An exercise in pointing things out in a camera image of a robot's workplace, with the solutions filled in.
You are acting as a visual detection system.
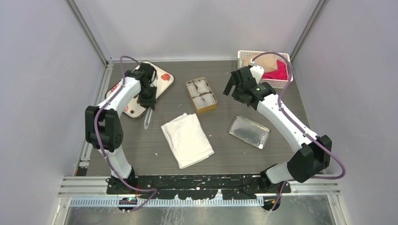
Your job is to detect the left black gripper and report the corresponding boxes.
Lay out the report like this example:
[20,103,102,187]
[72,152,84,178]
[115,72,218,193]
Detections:
[139,84,158,111]

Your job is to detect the metal tongs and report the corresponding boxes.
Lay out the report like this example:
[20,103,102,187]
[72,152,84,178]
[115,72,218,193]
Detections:
[144,107,153,130]

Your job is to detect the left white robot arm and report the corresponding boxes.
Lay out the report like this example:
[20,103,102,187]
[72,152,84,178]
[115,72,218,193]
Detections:
[84,63,157,194]

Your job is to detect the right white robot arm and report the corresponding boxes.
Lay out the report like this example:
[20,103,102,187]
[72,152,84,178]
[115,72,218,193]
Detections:
[223,66,332,193]

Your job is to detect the gold chocolate tin box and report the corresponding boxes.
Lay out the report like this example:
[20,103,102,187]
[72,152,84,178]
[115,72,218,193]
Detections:
[185,77,218,113]

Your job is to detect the white paper cup liner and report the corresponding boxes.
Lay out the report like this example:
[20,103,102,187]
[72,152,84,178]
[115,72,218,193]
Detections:
[201,93,216,107]
[193,96,206,109]
[194,79,211,94]
[187,83,200,98]

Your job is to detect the white plastic basket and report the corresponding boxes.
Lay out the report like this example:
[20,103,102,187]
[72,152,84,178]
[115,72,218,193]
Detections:
[237,50,292,89]

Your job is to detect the beige cloth in basket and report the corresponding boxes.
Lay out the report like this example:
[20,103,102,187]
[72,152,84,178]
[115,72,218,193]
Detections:
[242,53,278,73]

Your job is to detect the pink cloth in basket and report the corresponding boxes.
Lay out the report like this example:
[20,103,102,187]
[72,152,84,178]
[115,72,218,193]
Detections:
[262,60,288,80]

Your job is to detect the silver tin lid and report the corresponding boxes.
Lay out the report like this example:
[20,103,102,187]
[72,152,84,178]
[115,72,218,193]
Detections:
[229,115,271,150]

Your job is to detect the white folded cloth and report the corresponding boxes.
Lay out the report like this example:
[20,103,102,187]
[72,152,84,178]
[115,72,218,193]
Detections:
[161,113,214,169]

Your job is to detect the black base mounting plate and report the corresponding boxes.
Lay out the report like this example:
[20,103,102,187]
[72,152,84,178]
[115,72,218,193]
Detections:
[106,174,291,200]

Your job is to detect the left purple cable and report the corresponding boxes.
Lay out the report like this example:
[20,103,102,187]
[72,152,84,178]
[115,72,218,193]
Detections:
[93,55,160,213]

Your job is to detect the purple cable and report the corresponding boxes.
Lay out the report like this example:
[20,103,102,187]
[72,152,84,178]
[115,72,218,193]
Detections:
[250,51,346,213]
[93,55,160,213]

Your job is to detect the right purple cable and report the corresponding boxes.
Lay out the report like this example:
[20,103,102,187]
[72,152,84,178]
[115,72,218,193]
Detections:
[250,51,346,213]

